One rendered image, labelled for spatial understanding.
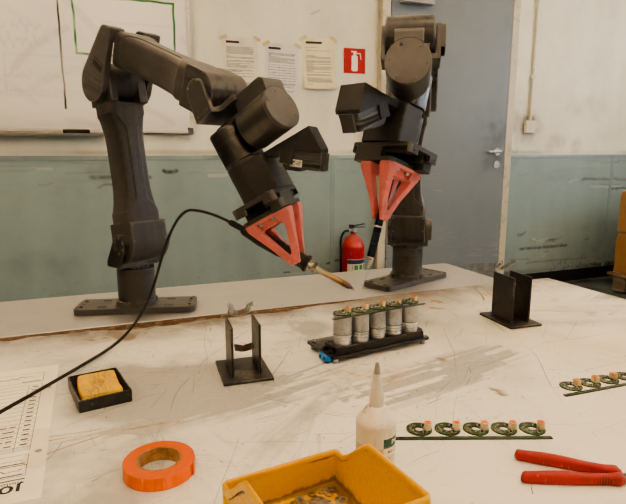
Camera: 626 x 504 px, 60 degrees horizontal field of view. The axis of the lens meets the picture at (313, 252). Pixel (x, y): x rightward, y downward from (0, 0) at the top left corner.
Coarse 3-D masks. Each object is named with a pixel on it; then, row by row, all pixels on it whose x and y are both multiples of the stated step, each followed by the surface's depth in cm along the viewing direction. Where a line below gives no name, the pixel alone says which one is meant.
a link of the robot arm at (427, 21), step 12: (396, 24) 73; (408, 24) 73; (420, 24) 72; (432, 24) 72; (432, 36) 72; (432, 48) 73; (432, 72) 96; (432, 84) 96; (432, 96) 97; (432, 108) 98
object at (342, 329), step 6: (342, 312) 71; (348, 318) 71; (336, 324) 71; (342, 324) 71; (348, 324) 71; (336, 330) 71; (342, 330) 71; (348, 330) 71; (336, 336) 71; (342, 336) 71; (348, 336) 71; (336, 342) 71; (342, 342) 71; (348, 342) 71
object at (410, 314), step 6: (408, 300) 77; (414, 306) 76; (402, 312) 77; (408, 312) 76; (414, 312) 76; (402, 318) 77; (408, 318) 76; (414, 318) 76; (402, 324) 77; (408, 324) 76; (414, 324) 76; (402, 330) 77; (408, 330) 77; (414, 330) 77
